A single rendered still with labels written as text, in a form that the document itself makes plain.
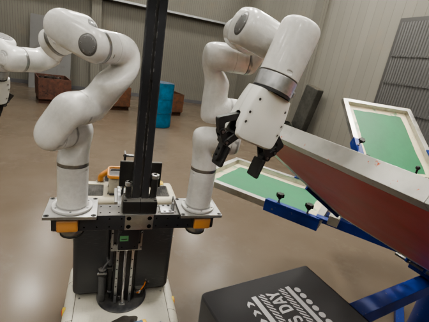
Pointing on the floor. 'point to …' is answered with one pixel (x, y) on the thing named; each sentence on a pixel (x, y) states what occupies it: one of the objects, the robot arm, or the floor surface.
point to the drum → (165, 105)
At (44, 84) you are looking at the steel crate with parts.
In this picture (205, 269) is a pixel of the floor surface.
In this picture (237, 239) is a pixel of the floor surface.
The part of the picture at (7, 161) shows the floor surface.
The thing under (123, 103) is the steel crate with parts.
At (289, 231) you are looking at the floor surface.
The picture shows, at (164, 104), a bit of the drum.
